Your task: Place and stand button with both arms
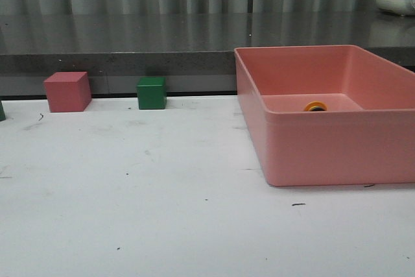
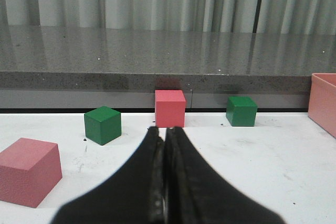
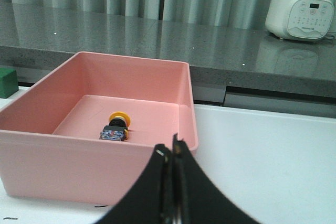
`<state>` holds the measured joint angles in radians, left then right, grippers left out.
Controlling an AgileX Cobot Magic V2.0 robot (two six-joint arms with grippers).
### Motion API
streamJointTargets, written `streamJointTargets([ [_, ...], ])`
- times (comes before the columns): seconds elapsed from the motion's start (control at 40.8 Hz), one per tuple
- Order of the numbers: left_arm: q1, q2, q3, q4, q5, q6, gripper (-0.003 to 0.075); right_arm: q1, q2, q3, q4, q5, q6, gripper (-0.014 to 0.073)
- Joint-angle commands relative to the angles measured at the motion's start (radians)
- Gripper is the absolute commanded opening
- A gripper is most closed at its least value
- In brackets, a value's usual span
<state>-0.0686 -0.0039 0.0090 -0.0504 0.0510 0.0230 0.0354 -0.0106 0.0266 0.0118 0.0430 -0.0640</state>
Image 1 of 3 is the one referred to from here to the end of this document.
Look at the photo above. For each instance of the pink plastic bin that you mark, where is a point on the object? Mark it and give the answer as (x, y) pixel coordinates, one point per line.
(366, 136)

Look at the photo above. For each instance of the green cube near bin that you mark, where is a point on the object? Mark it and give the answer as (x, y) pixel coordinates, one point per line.
(151, 93)

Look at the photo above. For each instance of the yellow push button switch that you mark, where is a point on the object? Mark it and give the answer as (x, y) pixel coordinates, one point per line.
(315, 106)

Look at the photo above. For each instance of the green cube far left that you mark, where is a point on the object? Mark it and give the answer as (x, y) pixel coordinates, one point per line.
(2, 112)

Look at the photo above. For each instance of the dark grey counter ledge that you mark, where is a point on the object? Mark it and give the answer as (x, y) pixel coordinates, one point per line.
(194, 52)

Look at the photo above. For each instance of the pink cube near bin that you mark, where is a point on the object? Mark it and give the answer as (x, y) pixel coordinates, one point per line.
(68, 91)

